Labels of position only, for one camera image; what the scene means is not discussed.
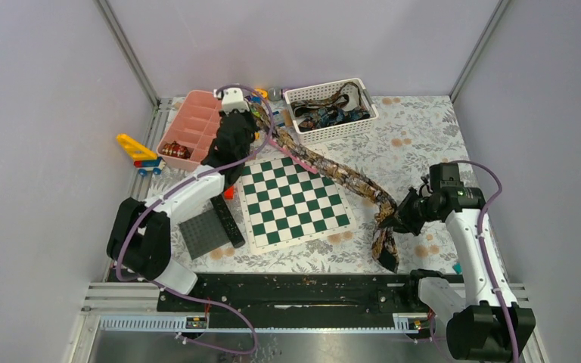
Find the rolled red patterned tie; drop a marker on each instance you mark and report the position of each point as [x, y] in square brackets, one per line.
[177, 150]

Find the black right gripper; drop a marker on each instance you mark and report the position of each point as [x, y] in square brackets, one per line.
[403, 221]

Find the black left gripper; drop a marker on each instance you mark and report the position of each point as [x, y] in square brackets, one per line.
[247, 113]

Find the wooden rectangular block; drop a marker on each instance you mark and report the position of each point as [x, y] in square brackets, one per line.
[288, 122]

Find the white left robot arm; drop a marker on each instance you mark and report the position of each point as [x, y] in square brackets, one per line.
[140, 238]

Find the white perforated plastic basket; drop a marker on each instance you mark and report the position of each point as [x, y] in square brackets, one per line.
[346, 94]

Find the pink divided organizer tray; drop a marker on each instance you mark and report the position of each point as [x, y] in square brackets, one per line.
[194, 126]

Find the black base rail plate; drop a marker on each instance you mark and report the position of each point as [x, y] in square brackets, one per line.
[309, 302]

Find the brown floral patterned tie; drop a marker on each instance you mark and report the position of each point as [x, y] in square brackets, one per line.
[383, 247]

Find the yellow toy crane car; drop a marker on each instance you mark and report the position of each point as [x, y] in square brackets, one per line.
[146, 161]

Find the small red block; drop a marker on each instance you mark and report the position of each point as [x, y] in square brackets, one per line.
[229, 194]

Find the blue grey lego brick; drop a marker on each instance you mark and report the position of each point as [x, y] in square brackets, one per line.
[278, 119]

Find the black microphone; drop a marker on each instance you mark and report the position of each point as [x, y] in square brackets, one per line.
[227, 221]

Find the blue patterned tie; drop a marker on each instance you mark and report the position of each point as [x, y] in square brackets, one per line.
[331, 116]

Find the grey lego baseplate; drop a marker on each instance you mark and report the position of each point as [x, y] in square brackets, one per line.
[203, 233]

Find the colourful lego block vehicle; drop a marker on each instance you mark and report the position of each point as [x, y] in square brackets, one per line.
[259, 102]

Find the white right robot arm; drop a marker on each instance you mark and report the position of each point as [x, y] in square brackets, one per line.
[487, 323]

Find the purple glitter microphone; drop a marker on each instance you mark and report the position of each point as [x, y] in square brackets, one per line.
[275, 94]

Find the green white chessboard mat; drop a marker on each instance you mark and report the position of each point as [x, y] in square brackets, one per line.
[284, 205]

